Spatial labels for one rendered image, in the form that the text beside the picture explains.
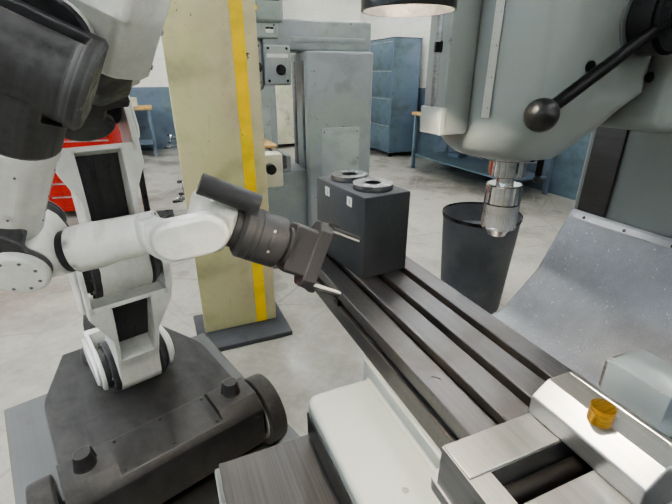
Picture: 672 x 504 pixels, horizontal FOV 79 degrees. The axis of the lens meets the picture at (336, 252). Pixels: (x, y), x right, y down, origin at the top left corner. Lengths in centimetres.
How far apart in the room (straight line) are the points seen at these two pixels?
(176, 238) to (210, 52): 159
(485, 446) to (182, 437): 83
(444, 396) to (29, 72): 62
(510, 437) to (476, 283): 216
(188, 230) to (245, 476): 42
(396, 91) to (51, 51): 743
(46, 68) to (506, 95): 46
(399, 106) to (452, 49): 740
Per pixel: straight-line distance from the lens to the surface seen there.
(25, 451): 160
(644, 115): 61
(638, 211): 94
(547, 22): 48
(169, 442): 116
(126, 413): 131
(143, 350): 120
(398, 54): 784
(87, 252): 70
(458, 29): 49
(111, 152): 98
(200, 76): 214
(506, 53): 48
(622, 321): 89
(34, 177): 61
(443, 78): 49
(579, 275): 95
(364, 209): 85
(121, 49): 64
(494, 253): 256
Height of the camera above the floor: 140
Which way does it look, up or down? 23 degrees down
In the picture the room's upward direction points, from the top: straight up
